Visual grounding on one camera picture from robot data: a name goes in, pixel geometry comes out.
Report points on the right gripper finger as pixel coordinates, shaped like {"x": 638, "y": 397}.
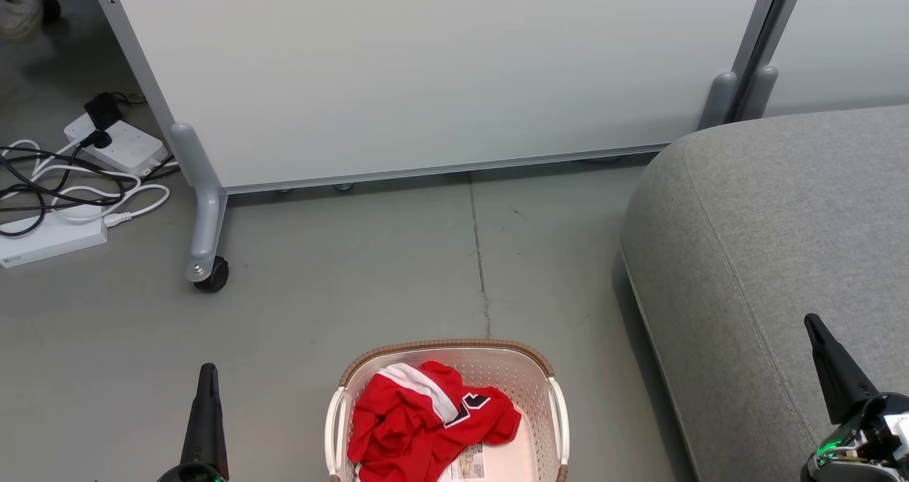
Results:
{"x": 838, "y": 375}

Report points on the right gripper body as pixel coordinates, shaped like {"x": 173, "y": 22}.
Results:
{"x": 877, "y": 446}

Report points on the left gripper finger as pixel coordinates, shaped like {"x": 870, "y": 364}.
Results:
{"x": 207, "y": 425}

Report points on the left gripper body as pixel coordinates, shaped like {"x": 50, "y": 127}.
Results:
{"x": 192, "y": 475}

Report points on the red garment with white band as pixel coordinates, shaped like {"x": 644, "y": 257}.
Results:
{"x": 398, "y": 425}

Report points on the grey fabric sofa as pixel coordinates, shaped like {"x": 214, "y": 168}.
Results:
{"x": 767, "y": 240}

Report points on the black castor wheel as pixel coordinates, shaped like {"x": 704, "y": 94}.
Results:
{"x": 215, "y": 276}

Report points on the grey partition foot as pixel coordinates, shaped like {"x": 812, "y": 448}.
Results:
{"x": 206, "y": 212}
{"x": 761, "y": 91}
{"x": 719, "y": 99}

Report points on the white long power strip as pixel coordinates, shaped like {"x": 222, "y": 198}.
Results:
{"x": 50, "y": 240}

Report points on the paper label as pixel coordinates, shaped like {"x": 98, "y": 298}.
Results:
{"x": 470, "y": 462}

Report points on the white square power strip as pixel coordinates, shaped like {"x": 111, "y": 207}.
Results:
{"x": 131, "y": 148}

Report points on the red jersey with black print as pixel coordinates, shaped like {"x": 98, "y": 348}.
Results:
{"x": 493, "y": 417}

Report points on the white laundry basket brown rim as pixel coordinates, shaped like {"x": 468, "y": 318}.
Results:
{"x": 525, "y": 382}

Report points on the black power adapter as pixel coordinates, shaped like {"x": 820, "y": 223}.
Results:
{"x": 104, "y": 110}

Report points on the narrow white partition panel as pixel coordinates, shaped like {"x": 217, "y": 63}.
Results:
{"x": 845, "y": 35}

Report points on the wide white partition panel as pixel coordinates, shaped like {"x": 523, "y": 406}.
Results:
{"x": 426, "y": 63}

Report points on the beige shoe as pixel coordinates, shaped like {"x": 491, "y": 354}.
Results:
{"x": 20, "y": 10}

